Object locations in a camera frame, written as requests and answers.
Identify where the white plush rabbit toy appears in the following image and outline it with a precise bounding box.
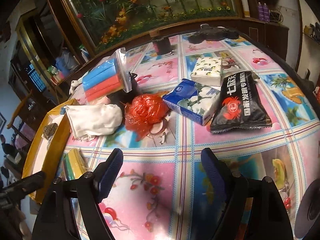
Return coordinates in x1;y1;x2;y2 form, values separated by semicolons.
69;76;84;95

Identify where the blue Vinda tissue pack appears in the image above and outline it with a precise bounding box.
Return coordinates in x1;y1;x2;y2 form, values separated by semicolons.
162;79;220;126

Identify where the blue cloth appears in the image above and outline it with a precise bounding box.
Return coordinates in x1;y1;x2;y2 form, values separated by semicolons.
60;107;66;115

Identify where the purple bottle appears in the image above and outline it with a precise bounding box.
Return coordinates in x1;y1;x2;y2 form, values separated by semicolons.
258;2;270;22

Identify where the brown steel wool scourer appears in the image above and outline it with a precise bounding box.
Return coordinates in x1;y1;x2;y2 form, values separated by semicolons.
42;123;58;140

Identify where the black snack bag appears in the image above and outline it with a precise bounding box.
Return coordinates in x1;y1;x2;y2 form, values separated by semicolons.
210;70;272;133

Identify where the yellow green sponge pack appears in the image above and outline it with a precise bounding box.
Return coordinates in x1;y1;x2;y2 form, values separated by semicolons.
62;148;87;180

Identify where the yellow cardboard box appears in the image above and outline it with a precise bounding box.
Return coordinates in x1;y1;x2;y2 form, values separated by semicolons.
22;99;79;204

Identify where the black device on table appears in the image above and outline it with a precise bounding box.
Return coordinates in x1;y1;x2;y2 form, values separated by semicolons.
188;24;239;44

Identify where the colourful patterned tablecloth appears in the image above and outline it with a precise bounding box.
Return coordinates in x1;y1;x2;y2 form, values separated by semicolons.
65;34;319;239

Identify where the flower landscape painting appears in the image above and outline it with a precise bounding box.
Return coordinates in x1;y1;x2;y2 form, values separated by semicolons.
60;0;246;55

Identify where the blue red sponge pack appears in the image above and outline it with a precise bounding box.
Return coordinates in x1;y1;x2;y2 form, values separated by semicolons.
82;47;132;102

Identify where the dark glass jar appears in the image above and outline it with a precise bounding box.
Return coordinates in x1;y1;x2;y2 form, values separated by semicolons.
149;30;172;55

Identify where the white cloth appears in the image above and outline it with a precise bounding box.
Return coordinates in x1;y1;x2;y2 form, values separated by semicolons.
64;103;123;141

